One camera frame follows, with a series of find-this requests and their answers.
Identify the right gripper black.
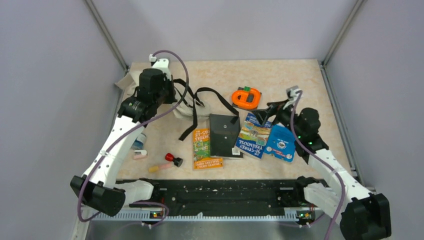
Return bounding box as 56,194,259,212
251,98,304,139

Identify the blue 91-storey treehouse book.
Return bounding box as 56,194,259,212
234,113,272,160

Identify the beige canvas student bag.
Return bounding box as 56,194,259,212
115,71,240,141

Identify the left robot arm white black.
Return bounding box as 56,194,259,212
70,66,176,217

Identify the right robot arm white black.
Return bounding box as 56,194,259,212
252,100,392,240

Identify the orange tape dispenser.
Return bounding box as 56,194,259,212
230,86,263,111

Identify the light blue book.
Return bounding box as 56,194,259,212
264,123,295,163

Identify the black square pad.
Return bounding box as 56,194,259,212
231,87,263,114

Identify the black notebook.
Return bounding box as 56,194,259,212
209,114,244,159

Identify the blue glue bottle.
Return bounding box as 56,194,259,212
131,133,147,150

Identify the pink white eraser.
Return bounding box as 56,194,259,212
133,149,148,160

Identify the red black stamp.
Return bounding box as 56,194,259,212
165,153,184,168

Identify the yellow pink highlighter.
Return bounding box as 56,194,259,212
148,162,174,173

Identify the orange treehouse book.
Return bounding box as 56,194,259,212
192,128,224,171

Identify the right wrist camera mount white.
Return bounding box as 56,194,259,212
283,85,302,110

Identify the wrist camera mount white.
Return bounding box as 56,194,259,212
283,85,302,110
149,54,172,80

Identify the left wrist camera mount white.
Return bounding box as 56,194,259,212
149,54,172,80

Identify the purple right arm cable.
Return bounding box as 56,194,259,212
289,91,348,240

